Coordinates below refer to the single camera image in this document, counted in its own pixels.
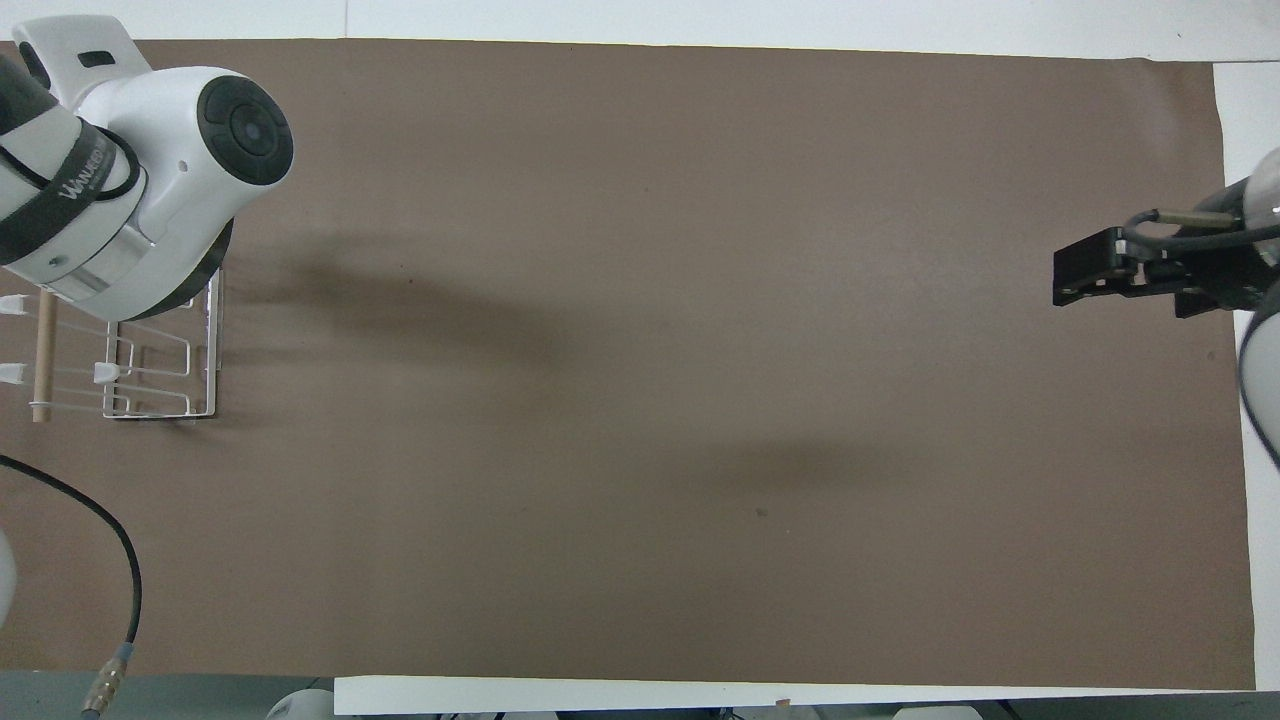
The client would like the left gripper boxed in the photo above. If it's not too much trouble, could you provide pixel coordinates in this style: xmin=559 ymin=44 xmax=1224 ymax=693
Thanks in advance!
xmin=118 ymin=215 xmax=238 ymax=323

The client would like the black cable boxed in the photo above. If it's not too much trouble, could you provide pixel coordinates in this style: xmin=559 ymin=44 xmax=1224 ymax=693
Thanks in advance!
xmin=0 ymin=454 xmax=144 ymax=718
xmin=1124 ymin=206 xmax=1280 ymax=265

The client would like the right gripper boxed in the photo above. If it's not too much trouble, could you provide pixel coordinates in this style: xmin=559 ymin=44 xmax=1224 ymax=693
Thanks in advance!
xmin=1174 ymin=236 xmax=1280 ymax=320

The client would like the white wire cup holder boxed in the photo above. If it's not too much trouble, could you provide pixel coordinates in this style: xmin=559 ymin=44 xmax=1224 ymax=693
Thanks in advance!
xmin=0 ymin=268 xmax=223 ymax=425

